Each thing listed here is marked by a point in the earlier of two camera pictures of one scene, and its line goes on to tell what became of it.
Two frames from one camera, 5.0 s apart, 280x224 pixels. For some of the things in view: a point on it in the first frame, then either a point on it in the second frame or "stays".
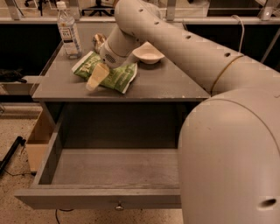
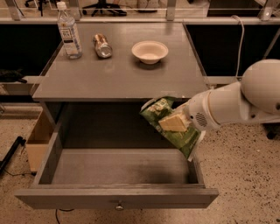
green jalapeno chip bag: x=119 y=78 → x=185 y=142
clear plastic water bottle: x=68 y=31 stays
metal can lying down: x=98 y=41 stays
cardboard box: x=38 y=143 stays
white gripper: x=108 y=57 → x=199 y=113
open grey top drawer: x=109 y=156 stays
